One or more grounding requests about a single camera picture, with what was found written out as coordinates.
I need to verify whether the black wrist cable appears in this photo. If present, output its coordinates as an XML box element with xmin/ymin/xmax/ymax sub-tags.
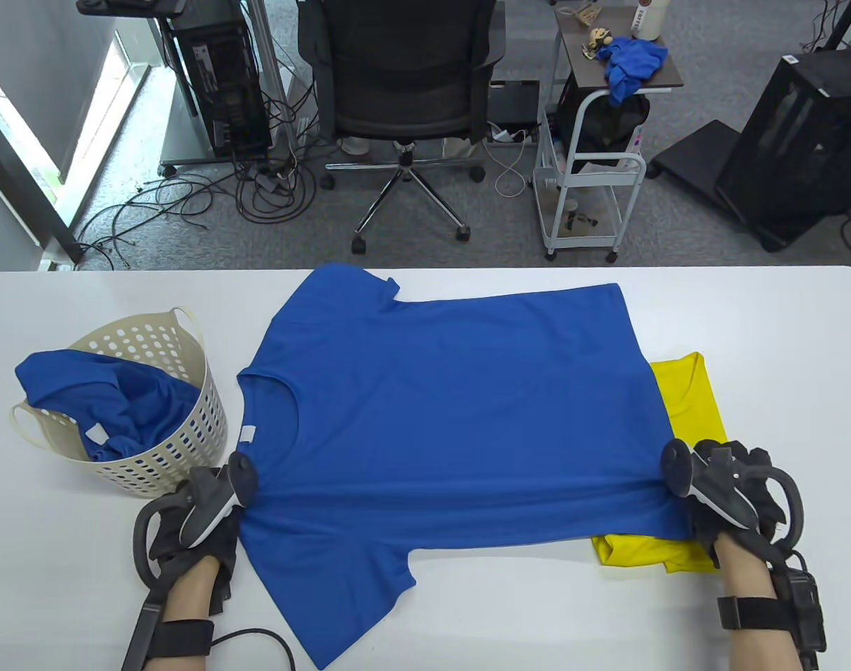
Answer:
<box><xmin>209</xmin><ymin>628</ymin><xmax>297</xmax><ymax>671</ymax></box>

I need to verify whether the blue smooth t-shirt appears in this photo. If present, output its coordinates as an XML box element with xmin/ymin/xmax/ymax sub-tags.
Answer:
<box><xmin>15</xmin><ymin>349</ymin><xmax>203</xmax><ymax>463</ymax></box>

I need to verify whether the crumpled blue cloth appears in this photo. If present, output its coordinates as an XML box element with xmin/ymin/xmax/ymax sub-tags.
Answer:
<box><xmin>604</xmin><ymin>36</ymin><xmax>671</xmax><ymax>107</ymax></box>

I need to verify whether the black computer tower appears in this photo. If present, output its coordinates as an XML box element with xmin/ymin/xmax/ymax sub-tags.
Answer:
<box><xmin>161</xmin><ymin>0</ymin><xmax>272</xmax><ymax>158</ymax></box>

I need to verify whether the black flat box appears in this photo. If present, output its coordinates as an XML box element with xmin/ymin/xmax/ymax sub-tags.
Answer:
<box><xmin>487</xmin><ymin>79</ymin><xmax>542</xmax><ymax>128</ymax></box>

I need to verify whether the person's left hand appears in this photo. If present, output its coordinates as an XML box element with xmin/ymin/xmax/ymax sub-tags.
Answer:
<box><xmin>150</xmin><ymin>481</ymin><xmax>243</xmax><ymax>617</ymax></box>

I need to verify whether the glass window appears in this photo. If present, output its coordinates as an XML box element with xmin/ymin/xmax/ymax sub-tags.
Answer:
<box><xmin>0</xmin><ymin>31</ymin><xmax>150</xmax><ymax>270</ymax></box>

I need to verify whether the black stand shelf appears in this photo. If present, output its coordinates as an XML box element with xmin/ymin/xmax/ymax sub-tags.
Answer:
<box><xmin>75</xmin><ymin>0</ymin><xmax>187</xmax><ymax>16</ymax></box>

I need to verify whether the silver metal pole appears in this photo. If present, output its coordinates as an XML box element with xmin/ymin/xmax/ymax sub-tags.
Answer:
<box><xmin>242</xmin><ymin>0</ymin><xmax>290</xmax><ymax>151</ymax></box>

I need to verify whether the yellow t-shirt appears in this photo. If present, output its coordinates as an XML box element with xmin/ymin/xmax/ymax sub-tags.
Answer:
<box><xmin>592</xmin><ymin>353</ymin><xmax>730</xmax><ymax>574</ymax></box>

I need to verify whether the grey rolling stand base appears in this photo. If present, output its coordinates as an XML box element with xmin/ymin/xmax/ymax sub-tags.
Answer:
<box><xmin>159</xmin><ymin>91</ymin><xmax>286</xmax><ymax>177</ymax></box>

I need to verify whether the large black computer case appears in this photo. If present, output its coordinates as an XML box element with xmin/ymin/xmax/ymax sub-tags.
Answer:
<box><xmin>715</xmin><ymin>48</ymin><xmax>851</xmax><ymax>252</ymax></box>

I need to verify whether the black office chair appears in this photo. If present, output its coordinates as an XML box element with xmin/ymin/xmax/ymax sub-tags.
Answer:
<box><xmin>296</xmin><ymin>0</ymin><xmax>507</xmax><ymax>256</ymax></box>

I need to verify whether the white bottle with red label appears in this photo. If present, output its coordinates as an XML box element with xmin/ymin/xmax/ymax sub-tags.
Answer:
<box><xmin>630</xmin><ymin>0</ymin><xmax>672</xmax><ymax>41</ymax></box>

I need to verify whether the blue mesh t-shirt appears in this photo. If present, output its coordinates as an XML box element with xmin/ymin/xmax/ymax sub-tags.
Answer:
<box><xmin>237</xmin><ymin>262</ymin><xmax>695</xmax><ymax>670</ymax></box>

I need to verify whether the white power strip with cable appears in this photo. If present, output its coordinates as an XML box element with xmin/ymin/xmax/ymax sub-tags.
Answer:
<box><xmin>487</xmin><ymin>120</ymin><xmax>532</xmax><ymax>198</ymax></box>

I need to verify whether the white rolling cart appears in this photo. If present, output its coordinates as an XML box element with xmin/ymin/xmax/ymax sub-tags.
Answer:
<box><xmin>534</xmin><ymin>14</ymin><xmax>648</xmax><ymax>265</ymax></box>

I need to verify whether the person's right hand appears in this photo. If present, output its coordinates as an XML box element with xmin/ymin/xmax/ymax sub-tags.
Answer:
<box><xmin>685</xmin><ymin>440</ymin><xmax>790</xmax><ymax>570</ymax></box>

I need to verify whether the cream perforated laundry basket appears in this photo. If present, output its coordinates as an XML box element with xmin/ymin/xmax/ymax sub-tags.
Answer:
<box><xmin>10</xmin><ymin>308</ymin><xmax>228</xmax><ymax>498</ymax></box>

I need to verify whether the black stand leg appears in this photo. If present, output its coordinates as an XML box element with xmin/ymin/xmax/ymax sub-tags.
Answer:
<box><xmin>803</xmin><ymin>0</ymin><xmax>851</xmax><ymax>53</ymax></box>

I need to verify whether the person's right forearm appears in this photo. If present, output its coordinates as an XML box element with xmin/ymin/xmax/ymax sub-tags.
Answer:
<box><xmin>715</xmin><ymin>537</ymin><xmax>803</xmax><ymax>671</ymax></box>

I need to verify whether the bundle of black floor cables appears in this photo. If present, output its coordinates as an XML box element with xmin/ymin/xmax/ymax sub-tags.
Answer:
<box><xmin>73</xmin><ymin>98</ymin><xmax>321</xmax><ymax>270</ymax></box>

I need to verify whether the brown cart top board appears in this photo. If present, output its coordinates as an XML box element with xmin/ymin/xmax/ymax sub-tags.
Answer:
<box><xmin>555</xmin><ymin>7</ymin><xmax>685</xmax><ymax>93</ymax></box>

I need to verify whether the black backpack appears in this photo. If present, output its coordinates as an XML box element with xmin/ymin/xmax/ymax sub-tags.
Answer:
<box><xmin>557</xmin><ymin>73</ymin><xmax>651</xmax><ymax>168</ymax></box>

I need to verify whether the black flat stand base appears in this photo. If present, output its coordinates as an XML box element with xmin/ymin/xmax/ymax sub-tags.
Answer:
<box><xmin>646</xmin><ymin>119</ymin><xmax>741</xmax><ymax>207</ymax></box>

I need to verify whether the black wrist camera strap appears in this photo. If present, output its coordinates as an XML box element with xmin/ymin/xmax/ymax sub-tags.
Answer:
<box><xmin>122</xmin><ymin>580</ymin><xmax>214</xmax><ymax>671</ymax></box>
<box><xmin>718</xmin><ymin>551</ymin><xmax>828</xmax><ymax>671</ymax></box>

